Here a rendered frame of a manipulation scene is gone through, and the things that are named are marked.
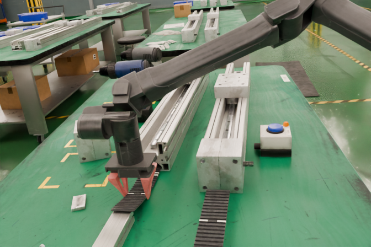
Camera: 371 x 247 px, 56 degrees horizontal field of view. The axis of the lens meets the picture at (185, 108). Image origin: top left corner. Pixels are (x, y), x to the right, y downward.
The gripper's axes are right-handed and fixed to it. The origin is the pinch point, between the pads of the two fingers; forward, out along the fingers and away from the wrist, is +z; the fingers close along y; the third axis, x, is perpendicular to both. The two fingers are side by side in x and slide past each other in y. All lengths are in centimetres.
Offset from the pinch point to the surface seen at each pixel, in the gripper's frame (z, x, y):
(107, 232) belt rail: -1.7, 14.9, 0.8
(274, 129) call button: -5.6, -22.1, -31.9
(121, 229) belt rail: -1.7, 13.8, -1.4
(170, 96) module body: -7.4, -48.4, 1.7
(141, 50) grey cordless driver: -21, -69, 17
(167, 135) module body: -7.3, -16.2, -4.4
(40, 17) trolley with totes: -18, -407, 274
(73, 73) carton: 50, -331, 198
